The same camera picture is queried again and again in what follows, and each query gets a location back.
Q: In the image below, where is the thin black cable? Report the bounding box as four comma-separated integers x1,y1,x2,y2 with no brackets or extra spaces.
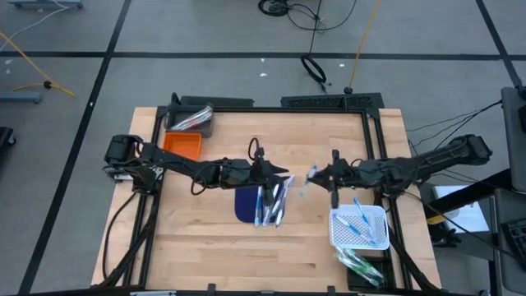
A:
435,100,505,149

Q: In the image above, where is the black keyboard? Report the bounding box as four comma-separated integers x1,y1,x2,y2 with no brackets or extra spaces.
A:
503,217,526,258

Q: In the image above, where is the black aluminium table frame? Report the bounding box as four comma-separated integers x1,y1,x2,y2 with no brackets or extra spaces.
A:
98,104,443,295

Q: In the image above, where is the black arm base cable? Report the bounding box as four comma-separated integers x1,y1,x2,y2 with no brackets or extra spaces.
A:
101,191,139,283

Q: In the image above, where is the yellow cable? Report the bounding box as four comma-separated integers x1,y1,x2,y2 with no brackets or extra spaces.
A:
344,0,382,95
0,30,77,98

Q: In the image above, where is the grey desk surface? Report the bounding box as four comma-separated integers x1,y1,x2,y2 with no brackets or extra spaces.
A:
491,188,526,295

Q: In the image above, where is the grey desk panel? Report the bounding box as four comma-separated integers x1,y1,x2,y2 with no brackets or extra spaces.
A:
501,86,526,182

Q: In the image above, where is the black desk beam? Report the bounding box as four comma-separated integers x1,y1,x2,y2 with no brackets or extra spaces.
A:
422,168,514,215

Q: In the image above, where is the navy blue square mat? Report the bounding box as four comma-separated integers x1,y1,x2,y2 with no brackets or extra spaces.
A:
233,184,288,225

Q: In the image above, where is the black chair base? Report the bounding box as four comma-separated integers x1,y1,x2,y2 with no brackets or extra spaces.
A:
0,126,17,150

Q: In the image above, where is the orange plastic basket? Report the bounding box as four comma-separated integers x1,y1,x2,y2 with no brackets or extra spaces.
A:
162,131,204,161

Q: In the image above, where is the green toothbrush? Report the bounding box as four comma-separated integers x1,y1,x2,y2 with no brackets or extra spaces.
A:
335,252,381,288
336,246,371,272
340,247,385,280

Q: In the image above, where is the white paper sheet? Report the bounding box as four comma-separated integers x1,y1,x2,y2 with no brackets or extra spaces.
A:
433,184,491,234

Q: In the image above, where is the white perforated plastic basket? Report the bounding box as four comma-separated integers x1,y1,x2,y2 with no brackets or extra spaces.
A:
328,204,390,251

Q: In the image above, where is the grey cart base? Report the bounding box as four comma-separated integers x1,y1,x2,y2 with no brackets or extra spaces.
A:
7,0,85,10

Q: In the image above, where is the grey metal foot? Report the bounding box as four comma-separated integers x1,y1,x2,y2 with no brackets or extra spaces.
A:
0,90,44,104

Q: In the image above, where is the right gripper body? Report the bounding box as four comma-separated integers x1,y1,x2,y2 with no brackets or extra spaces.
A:
328,150,362,209

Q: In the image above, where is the black perforated electronics box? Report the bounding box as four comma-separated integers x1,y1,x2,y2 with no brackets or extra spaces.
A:
281,92,385,111

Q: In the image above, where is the white floor cable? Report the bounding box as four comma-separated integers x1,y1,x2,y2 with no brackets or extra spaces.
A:
0,0,74,53

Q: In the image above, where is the light blue toothbrush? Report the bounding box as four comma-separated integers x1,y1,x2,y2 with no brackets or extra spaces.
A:
353,197,377,243
298,161,320,197
335,213,377,247

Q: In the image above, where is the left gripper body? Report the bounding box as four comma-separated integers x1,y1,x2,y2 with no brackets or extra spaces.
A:
219,148,275,206

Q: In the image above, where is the black plastic bin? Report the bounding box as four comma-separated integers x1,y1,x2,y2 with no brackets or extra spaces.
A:
346,246,391,291

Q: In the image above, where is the black coiled floor cable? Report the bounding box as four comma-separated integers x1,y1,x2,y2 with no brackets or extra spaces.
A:
257,0,358,33

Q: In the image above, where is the black looped floor cable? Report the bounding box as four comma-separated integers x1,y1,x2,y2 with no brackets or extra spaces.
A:
301,0,330,94

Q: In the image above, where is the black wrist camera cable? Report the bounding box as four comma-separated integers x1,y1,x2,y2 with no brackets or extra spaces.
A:
247,137,262,162

